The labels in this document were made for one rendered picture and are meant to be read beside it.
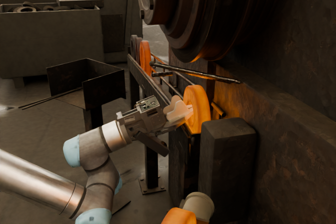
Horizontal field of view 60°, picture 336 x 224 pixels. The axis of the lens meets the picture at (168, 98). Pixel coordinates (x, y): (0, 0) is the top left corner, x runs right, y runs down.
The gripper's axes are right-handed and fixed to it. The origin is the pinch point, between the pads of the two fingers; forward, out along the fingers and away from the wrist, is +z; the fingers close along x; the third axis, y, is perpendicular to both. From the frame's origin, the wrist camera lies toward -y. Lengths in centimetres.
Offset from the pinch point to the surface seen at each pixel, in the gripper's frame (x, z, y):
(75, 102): 47, -37, -3
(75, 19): 240, -41, 4
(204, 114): -7.1, 0.9, 1.7
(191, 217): -37.4, -12.2, 5.7
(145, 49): 70, 0, 0
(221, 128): -20.2, 0.4, 5.5
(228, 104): -7.5, 7.3, 2.3
